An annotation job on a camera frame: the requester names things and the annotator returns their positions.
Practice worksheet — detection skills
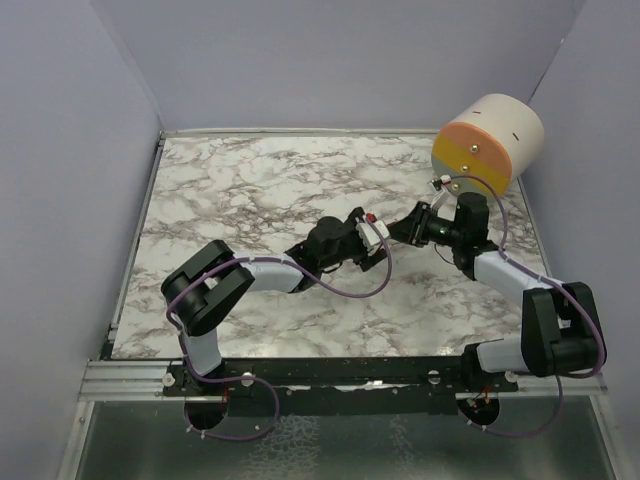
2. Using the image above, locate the right aluminium extrusion rail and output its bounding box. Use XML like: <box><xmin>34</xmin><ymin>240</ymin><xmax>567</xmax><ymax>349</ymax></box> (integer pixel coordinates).
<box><xmin>517</xmin><ymin>376</ymin><xmax>608</xmax><ymax>397</ymax></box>

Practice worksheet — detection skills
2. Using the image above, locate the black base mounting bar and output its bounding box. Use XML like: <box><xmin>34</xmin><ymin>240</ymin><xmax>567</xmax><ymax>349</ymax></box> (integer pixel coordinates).
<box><xmin>163</xmin><ymin>354</ymin><xmax>518</xmax><ymax>416</ymax></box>

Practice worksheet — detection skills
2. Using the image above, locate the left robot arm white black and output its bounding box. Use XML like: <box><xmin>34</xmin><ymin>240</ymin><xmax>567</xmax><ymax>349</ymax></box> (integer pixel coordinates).
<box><xmin>161</xmin><ymin>208</ymin><xmax>392</xmax><ymax>395</ymax></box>

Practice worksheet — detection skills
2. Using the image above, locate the cylindrical drawer box pastel front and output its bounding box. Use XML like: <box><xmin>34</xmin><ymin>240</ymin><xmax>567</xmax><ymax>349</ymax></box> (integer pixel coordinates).
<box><xmin>431</xmin><ymin>93</ymin><xmax>545</xmax><ymax>196</ymax></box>

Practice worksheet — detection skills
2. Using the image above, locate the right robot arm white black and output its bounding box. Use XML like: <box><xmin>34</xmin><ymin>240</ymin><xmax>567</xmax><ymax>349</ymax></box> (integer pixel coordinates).
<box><xmin>388</xmin><ymin>192</ymin><xmax>606</xmax><ymax>391</ymax></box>

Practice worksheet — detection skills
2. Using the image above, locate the aluminium extrusion rail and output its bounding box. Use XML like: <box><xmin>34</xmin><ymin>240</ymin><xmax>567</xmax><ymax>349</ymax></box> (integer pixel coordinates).
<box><xmin>79</xmin><ymin>360</ymin><xmax>169</xmax><ymax>402</ymax></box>
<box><xmin>517</xmin><ymin>376</ymin><xmax>608</xmax><ymax>397</ymax></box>

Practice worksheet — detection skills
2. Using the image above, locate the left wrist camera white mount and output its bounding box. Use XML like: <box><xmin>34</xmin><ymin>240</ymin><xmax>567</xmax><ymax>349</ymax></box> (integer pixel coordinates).
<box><xmin>356</xmin><ymin>214</ymin><xmax>390</xmax><ymax>255</ymax></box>

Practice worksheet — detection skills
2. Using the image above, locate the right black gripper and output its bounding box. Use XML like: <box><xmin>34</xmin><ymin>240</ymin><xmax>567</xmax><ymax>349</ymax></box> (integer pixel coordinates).
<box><xmin>386</xmin><ymin>201</ymin><xmax>465</xmax><ymax>248</ymax></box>

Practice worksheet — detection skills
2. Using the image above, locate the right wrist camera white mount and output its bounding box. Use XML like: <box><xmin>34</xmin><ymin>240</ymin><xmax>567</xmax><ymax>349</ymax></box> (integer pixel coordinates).
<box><xmin>430</xmin><ymin>175</ymin><xmax>452</xmax><ymax>212</ymax></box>

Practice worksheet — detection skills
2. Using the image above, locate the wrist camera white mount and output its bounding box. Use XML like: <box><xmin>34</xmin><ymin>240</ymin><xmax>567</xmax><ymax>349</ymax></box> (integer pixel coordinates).
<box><xmin>356</xmin><ymin>214</ymin><xmax>390</xmax><ymax>255</ymax></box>
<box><xmin>430</xmin><ymin>175</ymin><xmax>452</xmax><ymax>212</ymax></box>

